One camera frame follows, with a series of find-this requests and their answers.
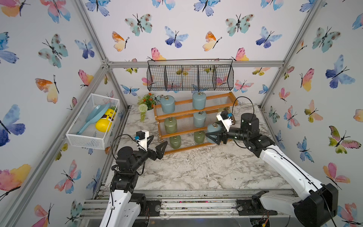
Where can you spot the yellow-green canister middle right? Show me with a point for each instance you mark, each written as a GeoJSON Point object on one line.
{"type": "Point", "coordinates": [224, 109]}

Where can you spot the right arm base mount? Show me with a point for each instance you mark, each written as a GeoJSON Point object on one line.
{"type": "Point", "coordinates": [253, 206]}

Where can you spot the artificial flower plant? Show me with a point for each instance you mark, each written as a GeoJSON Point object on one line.
{"type": "Point", "coordinates": [146, 106]}

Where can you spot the green canister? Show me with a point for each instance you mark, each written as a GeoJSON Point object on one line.
{"type": "Point", "coordinates": [170, 125]}
{"type": "Point", "coordinates": [199, 137]}
{"type": "Point", "coordinates": [175, 142]}

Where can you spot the yellow bottle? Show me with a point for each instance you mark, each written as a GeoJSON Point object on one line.
{"type": "Point", "coordinates": [104, 124]}

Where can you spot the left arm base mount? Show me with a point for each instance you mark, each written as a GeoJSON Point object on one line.
{"type": "Point", "coordinates": [149, 207]}

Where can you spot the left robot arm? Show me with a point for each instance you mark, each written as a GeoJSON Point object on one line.
{"type": "Point", "coordinates": [125, 207]}

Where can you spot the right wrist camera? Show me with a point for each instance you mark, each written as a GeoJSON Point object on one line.
{"type": "Point", "coordinates": [226, 118]}

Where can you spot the light blue dustpan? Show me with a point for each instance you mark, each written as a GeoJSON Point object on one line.
{"type": "Point", "coordinates": [96, 114]}

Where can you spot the white mesh wall basket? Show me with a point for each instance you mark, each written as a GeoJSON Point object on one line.
{"type": "Point", "coordinates": [91, 138]}

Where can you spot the wooden three-tier shelf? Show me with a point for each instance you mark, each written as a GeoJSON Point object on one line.
{"type": "Point", "coordinates": [184, 115]}

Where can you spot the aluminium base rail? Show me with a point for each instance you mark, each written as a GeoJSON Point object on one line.
{"type": "Point", "coordinates": [204, 204]}

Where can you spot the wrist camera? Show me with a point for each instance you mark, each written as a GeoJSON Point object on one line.
{"type": "Point", "coordinates": [226, 118]}
{"type": "Point", "coordinates": [141, 139]}

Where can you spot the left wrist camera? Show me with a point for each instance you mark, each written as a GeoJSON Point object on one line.
{"type": "Point", "coordinates": [141, 139]}

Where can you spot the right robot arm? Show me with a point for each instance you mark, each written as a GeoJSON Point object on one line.
{"type": "Point", "coordinates": [315, 204]}

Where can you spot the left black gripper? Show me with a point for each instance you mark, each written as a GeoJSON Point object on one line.
{"type": "Point", "coordinates": [158, 155]}

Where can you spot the black wire wall basket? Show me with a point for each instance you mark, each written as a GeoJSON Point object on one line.
{"type": "Point", "coordinates": [190, 75]}

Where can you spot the blue canister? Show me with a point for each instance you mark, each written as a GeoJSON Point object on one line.
{"type": "Point", "coordinates": [199, 119]}
{"type": "Point", "coordinates": [209, 129]}
{"type": "Point", "coordinates": [199, 100]}
{"type": "Point", "coordinates": [168, 104]}

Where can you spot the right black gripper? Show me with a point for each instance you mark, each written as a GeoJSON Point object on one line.
{"type": "Point", "coordinates": [219, 135]}

